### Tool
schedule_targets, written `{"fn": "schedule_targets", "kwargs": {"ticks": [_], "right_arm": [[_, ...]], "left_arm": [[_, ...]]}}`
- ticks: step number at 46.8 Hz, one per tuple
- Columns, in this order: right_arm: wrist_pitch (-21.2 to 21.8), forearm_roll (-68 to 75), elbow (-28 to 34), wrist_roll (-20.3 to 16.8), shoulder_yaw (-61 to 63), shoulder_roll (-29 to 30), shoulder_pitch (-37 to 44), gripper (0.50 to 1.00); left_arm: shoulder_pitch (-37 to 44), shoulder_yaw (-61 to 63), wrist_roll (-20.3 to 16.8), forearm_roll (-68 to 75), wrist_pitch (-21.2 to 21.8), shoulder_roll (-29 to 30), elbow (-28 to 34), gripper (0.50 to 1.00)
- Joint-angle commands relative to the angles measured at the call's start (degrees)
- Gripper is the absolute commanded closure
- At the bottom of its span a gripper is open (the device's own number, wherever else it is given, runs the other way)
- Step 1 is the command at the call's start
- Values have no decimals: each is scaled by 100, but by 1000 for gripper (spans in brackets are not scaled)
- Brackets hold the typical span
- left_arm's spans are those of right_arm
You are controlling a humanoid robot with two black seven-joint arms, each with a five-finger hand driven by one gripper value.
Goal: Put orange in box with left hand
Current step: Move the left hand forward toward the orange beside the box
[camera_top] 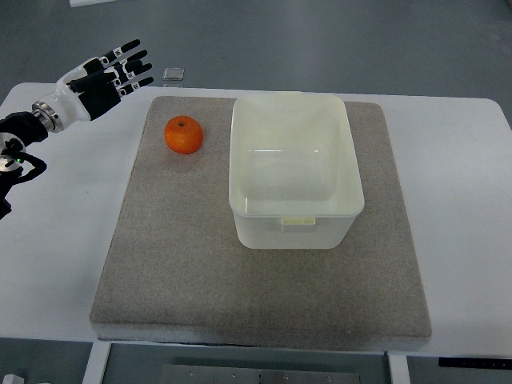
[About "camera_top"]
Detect black bar bottom right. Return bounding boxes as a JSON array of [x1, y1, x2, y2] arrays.
[[438, 357, 512, 370]]

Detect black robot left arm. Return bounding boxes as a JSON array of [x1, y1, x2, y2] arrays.
[[1, 112, 48, 218]]

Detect white table leg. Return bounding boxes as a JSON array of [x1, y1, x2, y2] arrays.
[[388, 354, 411, 384], [82, 341, 111, 384]]

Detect small white block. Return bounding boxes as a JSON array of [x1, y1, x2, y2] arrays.
[[2, 374, 25, 384]]

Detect white table leg left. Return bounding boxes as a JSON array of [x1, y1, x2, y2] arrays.
[[82, 341, 111, 384]]

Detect white table leg right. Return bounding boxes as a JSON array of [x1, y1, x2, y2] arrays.
[[388, 354, 411, 384]]

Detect grey felt mat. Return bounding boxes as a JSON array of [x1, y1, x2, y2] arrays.
[[90, 96, 431, 350]]

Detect white plastic box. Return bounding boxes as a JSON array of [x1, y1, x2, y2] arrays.
[[229, 92, 365, 250]]

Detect small clear square object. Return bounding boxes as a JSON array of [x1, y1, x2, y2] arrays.
[[162, 67, 185, 82]]

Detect orange fruit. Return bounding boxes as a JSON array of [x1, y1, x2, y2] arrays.
[[164, 115, 204, 154]]

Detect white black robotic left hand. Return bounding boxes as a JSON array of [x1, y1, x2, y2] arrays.
[[32, 39, 153, 133]]

